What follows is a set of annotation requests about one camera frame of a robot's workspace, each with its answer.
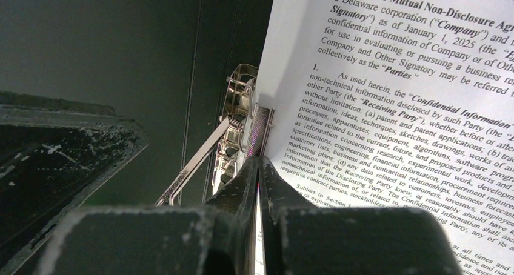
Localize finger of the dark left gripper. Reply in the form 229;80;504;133
1;91;148;274

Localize dark right gripper left finger tip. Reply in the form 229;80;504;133
35;157;258;274

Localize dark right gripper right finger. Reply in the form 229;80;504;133
258;156;461;274

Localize beige and black file folder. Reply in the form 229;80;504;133
1;0;273;205

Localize printed text paper sheets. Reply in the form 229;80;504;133
256;0;513;274

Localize metal folder clip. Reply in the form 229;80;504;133
155;64;274;206

